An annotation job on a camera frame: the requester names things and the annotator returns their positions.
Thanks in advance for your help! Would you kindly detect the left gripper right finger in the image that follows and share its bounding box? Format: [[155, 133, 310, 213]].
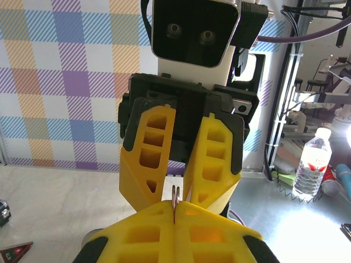
[[175, 201, 281, 263]]

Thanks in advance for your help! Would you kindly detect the dark vertical frame post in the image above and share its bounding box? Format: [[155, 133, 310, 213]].
[[263, 0, 305, 181]]

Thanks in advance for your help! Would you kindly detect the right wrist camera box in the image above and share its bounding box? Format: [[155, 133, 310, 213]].
[[149, 0, 242, 69]]

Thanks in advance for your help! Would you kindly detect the green sticky note pad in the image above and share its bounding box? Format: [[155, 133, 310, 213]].
[[275, 169, 298, 186]]

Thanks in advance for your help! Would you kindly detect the blue cylinder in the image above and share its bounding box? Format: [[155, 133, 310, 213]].
[[336, 163, 351, 190]]

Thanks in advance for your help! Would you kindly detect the clear plastic water bottle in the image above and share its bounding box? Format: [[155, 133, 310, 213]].
[[292, 127, 332, 200]]

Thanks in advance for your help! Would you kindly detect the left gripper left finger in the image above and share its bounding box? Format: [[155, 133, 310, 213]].
[[72, 201, 177, 263]]

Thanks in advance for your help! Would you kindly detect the black stool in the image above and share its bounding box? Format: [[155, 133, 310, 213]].
[[306, 78, 329, 93]]

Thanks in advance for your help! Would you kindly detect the clear plastic bag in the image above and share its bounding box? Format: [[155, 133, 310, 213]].
[[171, 185, 181, 222]]

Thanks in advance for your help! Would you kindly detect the grey microphone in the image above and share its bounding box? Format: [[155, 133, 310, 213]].
[[320, 179, 342, 197]]

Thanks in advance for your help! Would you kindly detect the red black triangle badge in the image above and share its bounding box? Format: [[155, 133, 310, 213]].
[[0, 241, 35, 263]]

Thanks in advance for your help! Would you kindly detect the black coiled wire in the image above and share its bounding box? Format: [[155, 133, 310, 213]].
[[275, 175, 322, 204]]

